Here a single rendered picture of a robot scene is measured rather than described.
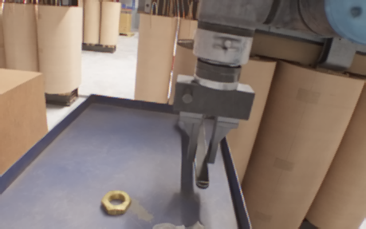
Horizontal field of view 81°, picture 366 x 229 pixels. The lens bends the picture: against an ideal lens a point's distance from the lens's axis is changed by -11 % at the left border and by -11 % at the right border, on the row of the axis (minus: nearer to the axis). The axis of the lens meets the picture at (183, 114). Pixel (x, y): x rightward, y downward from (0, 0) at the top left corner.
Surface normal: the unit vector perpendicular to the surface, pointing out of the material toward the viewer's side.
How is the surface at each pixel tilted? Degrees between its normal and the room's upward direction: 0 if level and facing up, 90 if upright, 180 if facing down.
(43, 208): 0
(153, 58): 90
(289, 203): 90
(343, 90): 90
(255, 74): 90
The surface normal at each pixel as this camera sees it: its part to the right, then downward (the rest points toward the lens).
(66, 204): 0.14, -0.91
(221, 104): -0.03, 0.39
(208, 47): -0.59, 0.25
